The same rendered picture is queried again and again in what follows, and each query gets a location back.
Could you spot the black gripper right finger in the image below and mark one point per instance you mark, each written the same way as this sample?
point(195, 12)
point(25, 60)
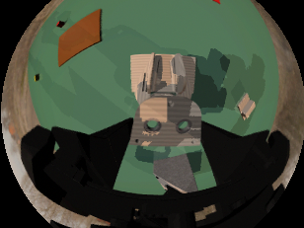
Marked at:
point(226, 151)

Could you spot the orange-brown flat plate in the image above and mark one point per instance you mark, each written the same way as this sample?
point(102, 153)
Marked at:
point(85, 33)

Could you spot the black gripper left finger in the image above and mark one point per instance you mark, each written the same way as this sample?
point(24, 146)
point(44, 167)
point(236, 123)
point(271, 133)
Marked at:
point(103, 150)

